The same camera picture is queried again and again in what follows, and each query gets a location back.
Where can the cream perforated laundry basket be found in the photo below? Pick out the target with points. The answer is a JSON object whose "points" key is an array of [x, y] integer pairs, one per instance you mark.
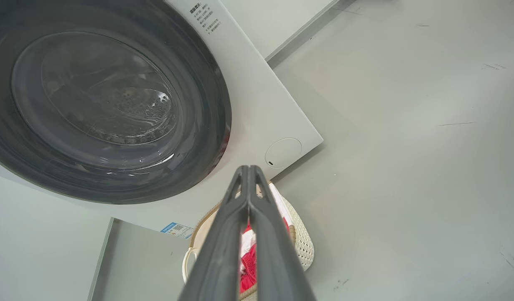
{"points": [[303, 246]]}

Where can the blue energy label sticker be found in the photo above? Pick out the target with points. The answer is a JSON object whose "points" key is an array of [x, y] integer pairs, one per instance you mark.
{"points": [[177, 230]]}

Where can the red and white garment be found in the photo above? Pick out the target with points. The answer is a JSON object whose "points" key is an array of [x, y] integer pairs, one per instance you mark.
{"points": [[248, 267]]}

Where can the round white filter cover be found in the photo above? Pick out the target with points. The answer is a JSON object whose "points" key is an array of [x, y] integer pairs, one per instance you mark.
{"points": [[283, 153]]}

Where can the small printed text sticker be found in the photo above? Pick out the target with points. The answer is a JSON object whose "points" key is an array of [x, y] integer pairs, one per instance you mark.
{"points": [[206, 16]]}

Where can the white front-load washing machine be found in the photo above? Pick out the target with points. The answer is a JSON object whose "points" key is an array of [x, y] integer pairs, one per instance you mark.
{"points": [[261, 104]]}

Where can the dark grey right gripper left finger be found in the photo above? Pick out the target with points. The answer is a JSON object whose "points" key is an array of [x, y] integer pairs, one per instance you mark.
{"points": [[219, 251]]}

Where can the black round washer door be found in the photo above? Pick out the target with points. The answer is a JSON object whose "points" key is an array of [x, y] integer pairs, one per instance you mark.
{"points": [[94, 167]]}

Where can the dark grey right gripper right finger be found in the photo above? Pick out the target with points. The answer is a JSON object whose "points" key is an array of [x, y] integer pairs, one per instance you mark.
{"points": [[278, 259]]}

